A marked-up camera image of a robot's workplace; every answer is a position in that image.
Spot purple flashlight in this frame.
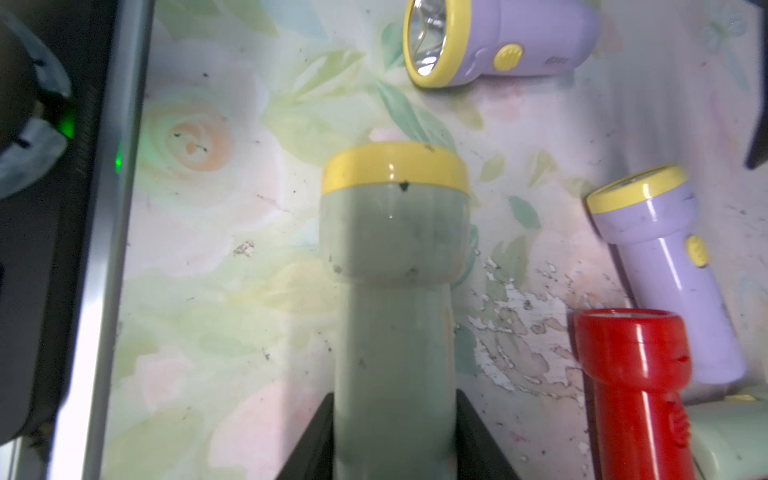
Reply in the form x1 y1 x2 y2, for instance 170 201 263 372
586 164 747 385
402 0 600 89

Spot green flashlight upright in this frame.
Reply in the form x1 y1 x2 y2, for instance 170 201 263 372
687 385 767 480

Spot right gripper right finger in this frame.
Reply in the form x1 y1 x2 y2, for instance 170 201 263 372
455 390 520 480

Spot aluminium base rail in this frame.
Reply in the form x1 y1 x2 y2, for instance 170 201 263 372
1 1 154 479

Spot purple flashlight far left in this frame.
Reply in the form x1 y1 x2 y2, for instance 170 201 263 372
402 0 600 89

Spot green flashlight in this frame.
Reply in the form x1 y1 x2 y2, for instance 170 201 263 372
687 385 767 480
319 142 470 479

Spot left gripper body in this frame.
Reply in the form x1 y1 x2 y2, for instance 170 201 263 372
743 0 768 171

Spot red flashlight lying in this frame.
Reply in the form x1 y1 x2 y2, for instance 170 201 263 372
574 309 696 479

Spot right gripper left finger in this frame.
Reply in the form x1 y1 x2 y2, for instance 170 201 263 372
276 393 334 480

